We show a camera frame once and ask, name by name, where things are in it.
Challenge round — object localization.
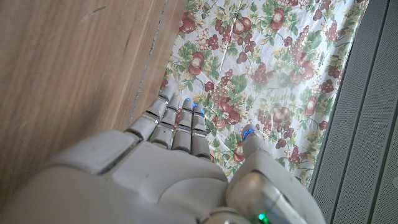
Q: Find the floral fruit print backdrop cloth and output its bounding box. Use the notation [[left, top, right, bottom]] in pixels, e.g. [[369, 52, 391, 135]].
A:
[[160, 0, 370, 189]]

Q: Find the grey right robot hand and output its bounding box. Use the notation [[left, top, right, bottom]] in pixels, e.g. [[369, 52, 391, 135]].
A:
[[0, 86, 326, 224]]

